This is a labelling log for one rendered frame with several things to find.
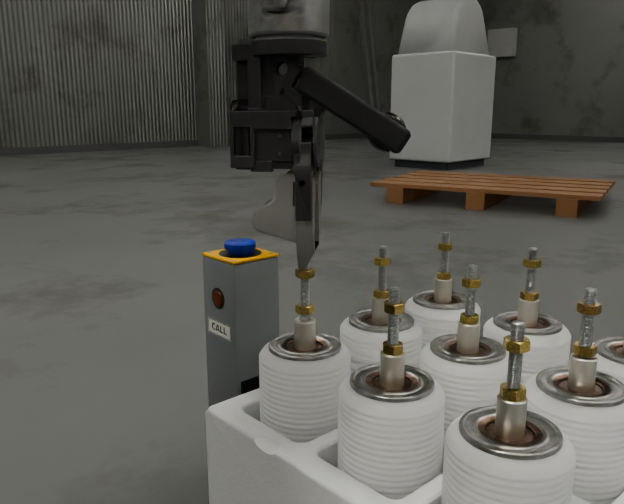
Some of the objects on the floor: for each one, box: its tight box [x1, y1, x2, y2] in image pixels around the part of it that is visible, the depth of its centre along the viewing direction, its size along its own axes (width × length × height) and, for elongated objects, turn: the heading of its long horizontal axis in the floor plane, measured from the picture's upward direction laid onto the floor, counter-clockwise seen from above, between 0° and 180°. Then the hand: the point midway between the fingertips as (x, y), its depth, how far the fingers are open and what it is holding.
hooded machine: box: [389, 0, 496, 170], centre depth 531 cm, size 77×65×138 cm
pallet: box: [370, 170, 616, 218], centre depth 339 cm, size 117×80×11 cm
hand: (312, 252), depth 62 cm, fingers open, 3 cm apart
